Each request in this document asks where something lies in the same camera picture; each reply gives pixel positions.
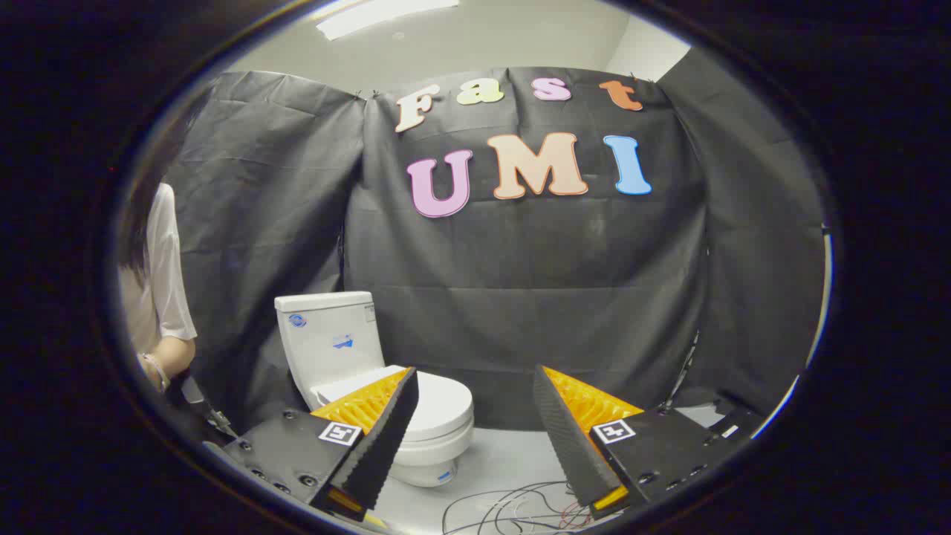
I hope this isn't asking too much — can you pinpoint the white cable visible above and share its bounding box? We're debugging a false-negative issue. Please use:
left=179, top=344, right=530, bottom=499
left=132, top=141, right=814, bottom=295
left=479, top=494, right=569, bottom=525

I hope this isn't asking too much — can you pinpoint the white ceramic toilet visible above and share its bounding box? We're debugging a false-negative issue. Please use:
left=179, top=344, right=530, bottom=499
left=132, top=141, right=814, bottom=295
left=274, top=291, right=476, bottom=488

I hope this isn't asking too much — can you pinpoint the tangle of black cables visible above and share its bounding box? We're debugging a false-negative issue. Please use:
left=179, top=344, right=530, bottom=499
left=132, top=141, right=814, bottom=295
left=442, top=481, right=595, bottom=535

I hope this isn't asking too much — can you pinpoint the black backdrop cloth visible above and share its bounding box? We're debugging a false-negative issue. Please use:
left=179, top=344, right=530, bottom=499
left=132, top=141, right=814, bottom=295
left=160, top=48, right=827, bottom=435

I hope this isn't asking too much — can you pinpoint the white toilet lid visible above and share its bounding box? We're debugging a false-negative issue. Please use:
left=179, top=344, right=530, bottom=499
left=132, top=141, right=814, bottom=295
left=311, top=364, right=475, bottom=442

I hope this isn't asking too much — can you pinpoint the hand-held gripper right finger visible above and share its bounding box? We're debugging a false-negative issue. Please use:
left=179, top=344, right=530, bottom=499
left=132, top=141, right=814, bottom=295
left=532, top=364, right=766, bottom=519

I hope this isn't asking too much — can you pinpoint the white toilet seat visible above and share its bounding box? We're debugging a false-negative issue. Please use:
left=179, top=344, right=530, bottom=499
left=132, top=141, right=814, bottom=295
left=397, top=425, right=475, bottom=467

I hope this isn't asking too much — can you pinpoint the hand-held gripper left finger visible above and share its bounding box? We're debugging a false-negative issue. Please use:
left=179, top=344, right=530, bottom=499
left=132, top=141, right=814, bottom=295
left=223, top=366, right=421, bottom=522

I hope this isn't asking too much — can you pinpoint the dark device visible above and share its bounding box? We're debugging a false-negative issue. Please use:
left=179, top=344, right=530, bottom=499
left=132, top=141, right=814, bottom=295
left=169, top=372, right=238, bottom=441

